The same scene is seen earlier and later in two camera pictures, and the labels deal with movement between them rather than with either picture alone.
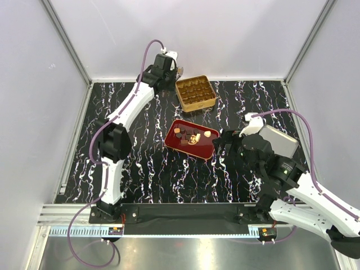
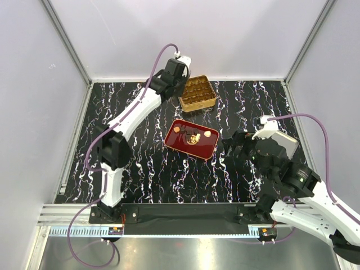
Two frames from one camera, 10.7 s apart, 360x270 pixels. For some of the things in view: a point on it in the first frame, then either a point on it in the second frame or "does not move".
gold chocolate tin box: x=196 y=93 does not move
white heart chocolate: x=207 y=133 does not move
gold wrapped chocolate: x=192 y=139 does not move
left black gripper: x=171 y=86 to x=180 y=91
